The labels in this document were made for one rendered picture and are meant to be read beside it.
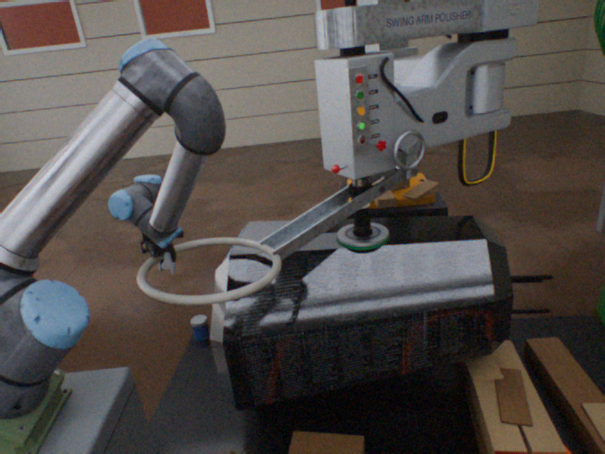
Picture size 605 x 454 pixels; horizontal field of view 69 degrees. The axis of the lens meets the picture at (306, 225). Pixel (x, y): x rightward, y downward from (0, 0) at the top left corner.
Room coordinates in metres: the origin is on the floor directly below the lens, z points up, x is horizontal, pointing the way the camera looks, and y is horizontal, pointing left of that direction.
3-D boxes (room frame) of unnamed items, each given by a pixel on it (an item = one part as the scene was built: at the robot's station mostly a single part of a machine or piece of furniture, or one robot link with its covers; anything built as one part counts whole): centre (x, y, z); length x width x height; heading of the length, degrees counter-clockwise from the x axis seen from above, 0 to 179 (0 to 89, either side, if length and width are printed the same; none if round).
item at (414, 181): (2.55, -0.52, 0.76); 0.49 x 0.49 x 0.05; 84
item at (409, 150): (1.61, -0.39, 1.24); 0.15 x 0.10 x 0.15; 117
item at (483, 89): (1.97, -0.82, 1.39); 0.19 x 0.19 x 0.20
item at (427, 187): (2.36, -0.67, 0.80); 0.20 x 0.10 x 0.05; 123
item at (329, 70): (1.70, -0.30, 1.36); 0.36 x 0.22 x 0.45; 117
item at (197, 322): (2.29, 0.73, 0.08); 0.10 x 0.10 x 0.13
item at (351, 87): (1.53, -0.22, 1.42); 0.08 x 0.03 x 0.28; 117
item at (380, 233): (1.67, -0.23, 0.89); 0.21 x 0.21 x 0.01
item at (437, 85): (1.83, -0.58, 1.35); 0.74 x 0.23 x 0.49; 117
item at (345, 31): (1.83, -0.54, 1.66); 0.96 x 0.25 x 0.17; 117
